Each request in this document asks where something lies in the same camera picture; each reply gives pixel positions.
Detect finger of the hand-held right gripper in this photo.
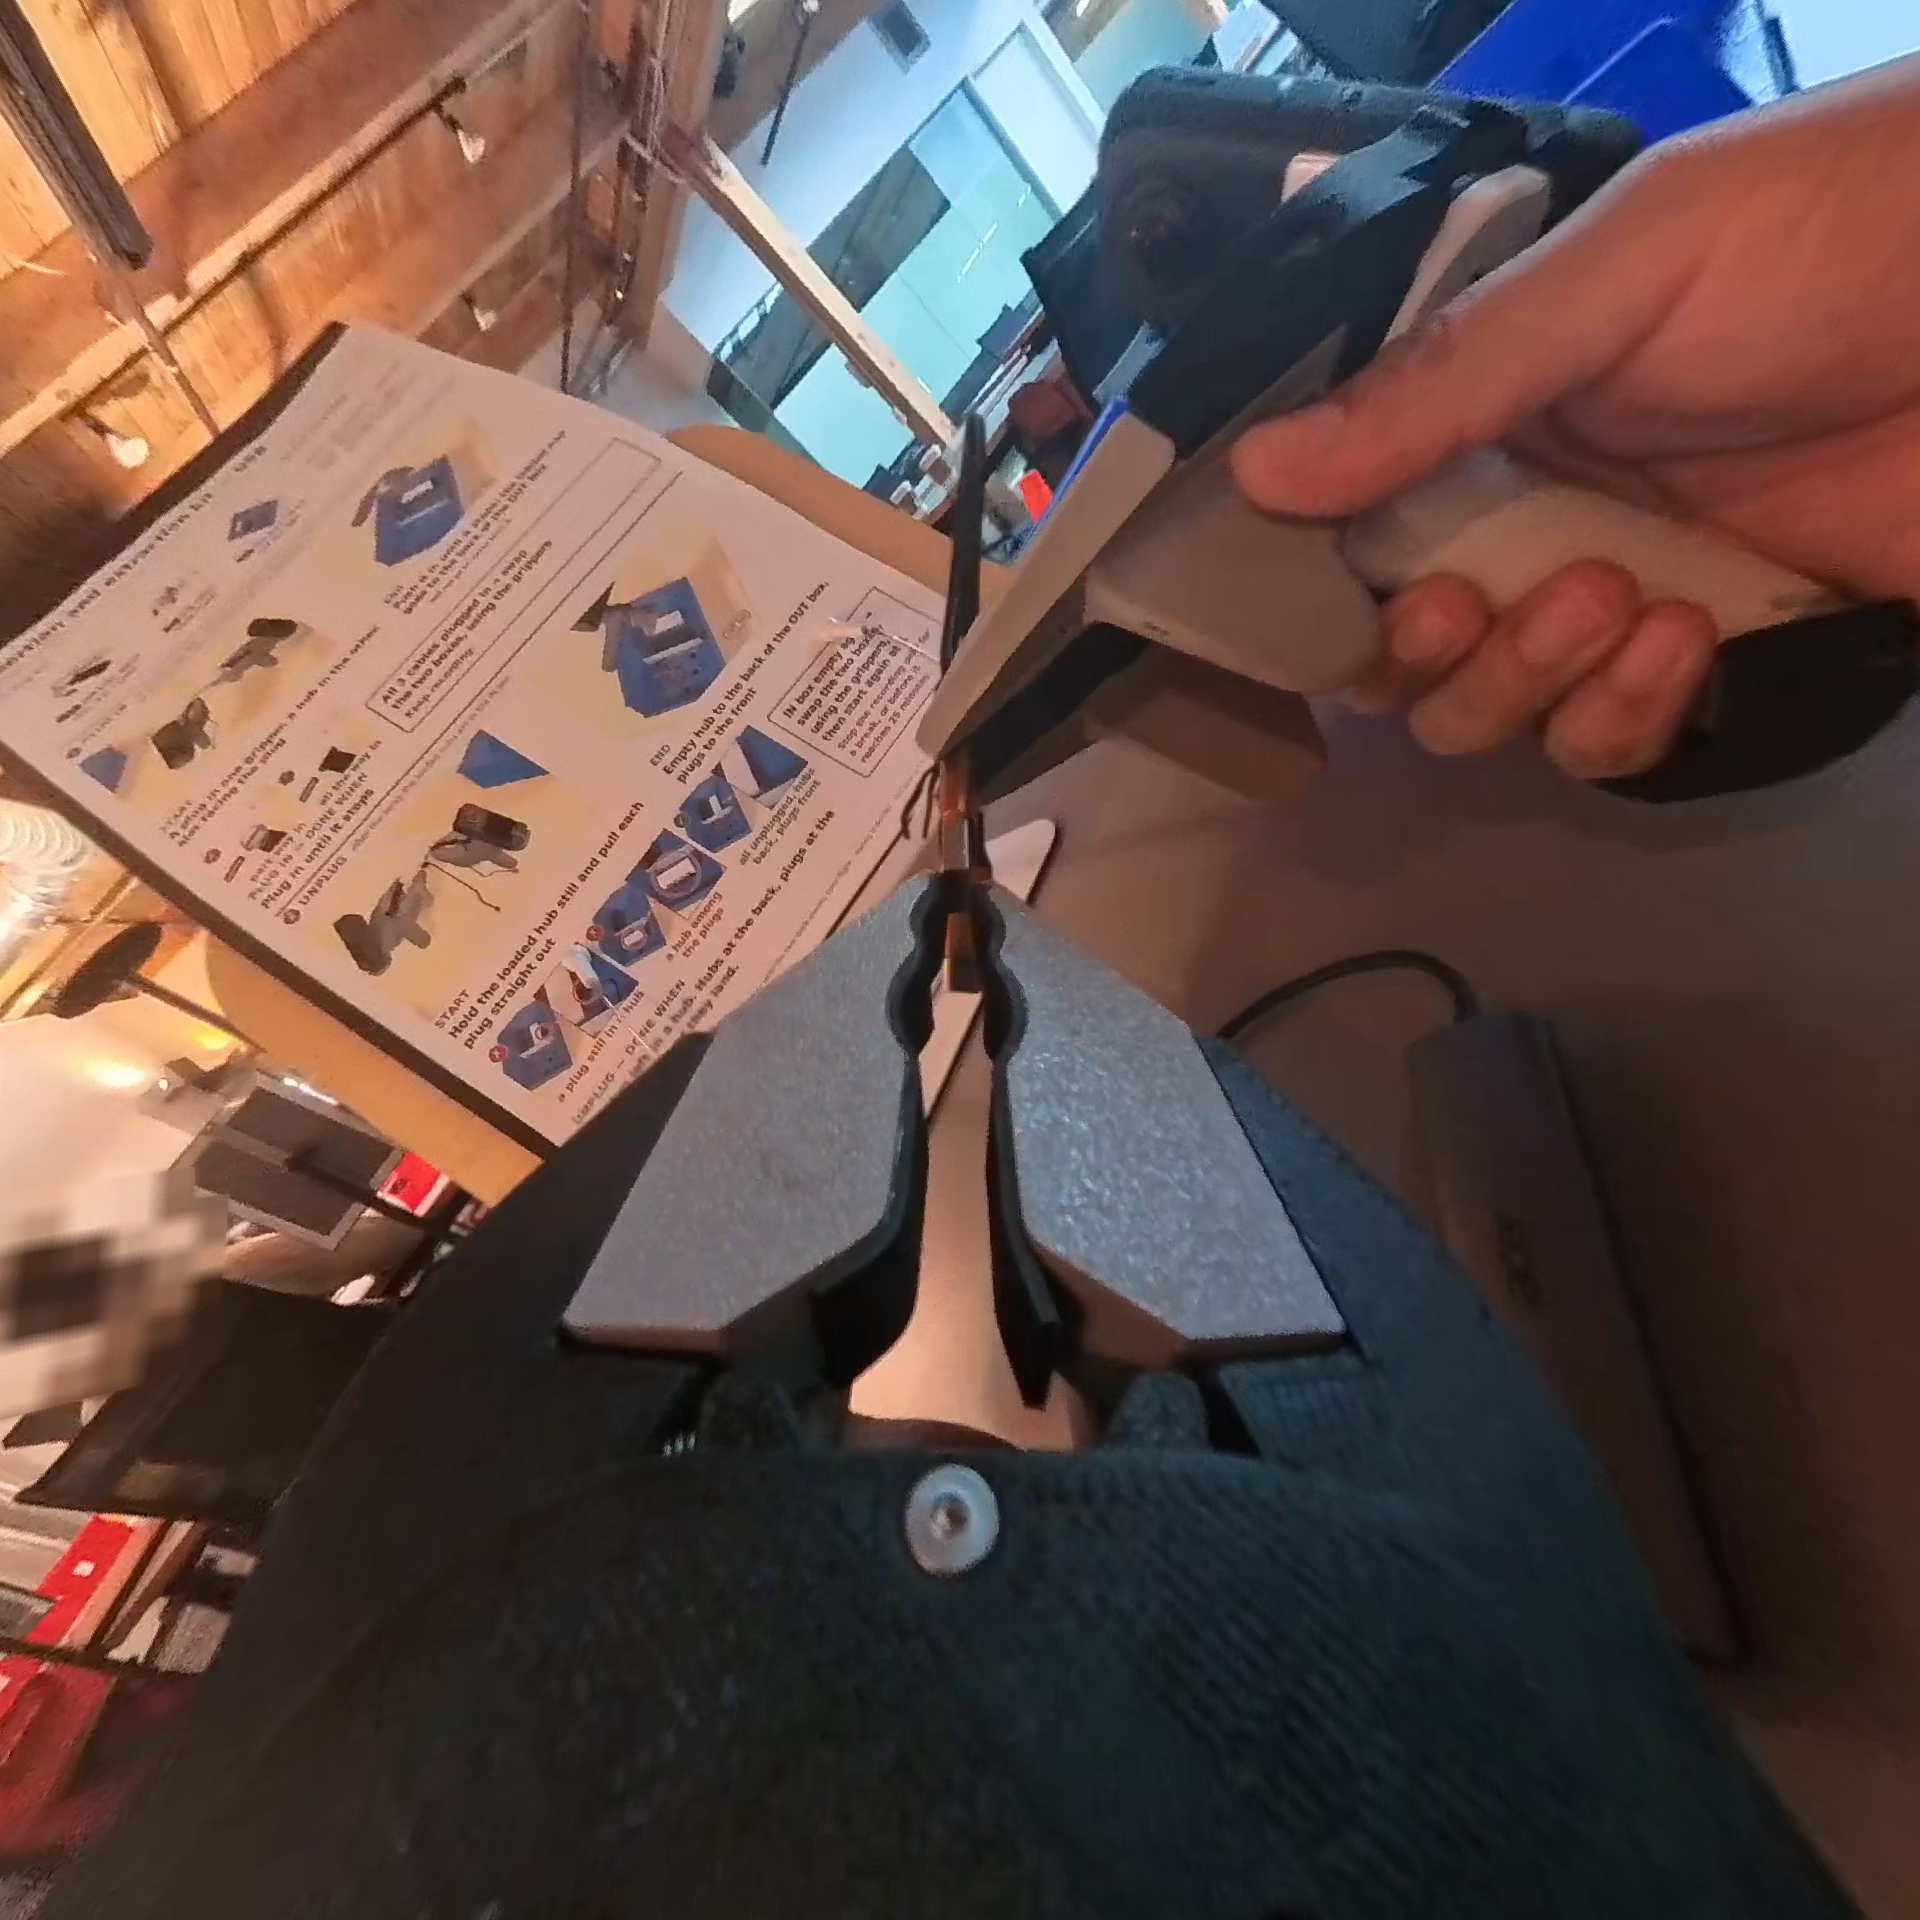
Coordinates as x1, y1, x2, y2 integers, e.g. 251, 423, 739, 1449
915, 404, 1384, 804

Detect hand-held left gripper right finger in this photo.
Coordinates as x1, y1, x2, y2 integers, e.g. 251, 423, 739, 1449
979, 885, 1348, 1407

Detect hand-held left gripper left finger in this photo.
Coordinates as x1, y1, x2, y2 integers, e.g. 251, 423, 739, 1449
563, 878, 941, 1389

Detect black cable orange plug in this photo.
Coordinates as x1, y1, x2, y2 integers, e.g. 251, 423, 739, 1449
897, 412, 998, 993

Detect black usb hub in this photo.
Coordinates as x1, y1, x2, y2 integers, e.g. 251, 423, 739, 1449
1216, 950, 1748, 1665

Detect person's right hand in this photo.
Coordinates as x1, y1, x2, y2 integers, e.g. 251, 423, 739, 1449
1230, 88, 1920, 782

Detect blue plastic bin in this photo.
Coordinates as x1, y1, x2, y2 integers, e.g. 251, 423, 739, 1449
1073, 0, 1757, 495

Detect instruction sheet on wooden stand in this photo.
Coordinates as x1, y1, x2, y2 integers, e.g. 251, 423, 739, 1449
195, 428, 1059, 1201

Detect printed instruction sheet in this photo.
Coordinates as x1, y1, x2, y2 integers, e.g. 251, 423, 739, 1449
0, 323, 962, 1157

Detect black floor lamp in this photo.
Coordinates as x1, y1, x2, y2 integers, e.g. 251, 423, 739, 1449
49, 918, 265, 1059

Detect red floor crate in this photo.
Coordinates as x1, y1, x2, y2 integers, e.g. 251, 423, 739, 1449
0, 1510, 160, 1777

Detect pale wooden post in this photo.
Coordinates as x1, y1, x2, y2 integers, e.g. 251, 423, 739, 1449
661, 119, 962, 444

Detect silver ceiling duct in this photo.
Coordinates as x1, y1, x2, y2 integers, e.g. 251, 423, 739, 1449
0, 800, 99, 976

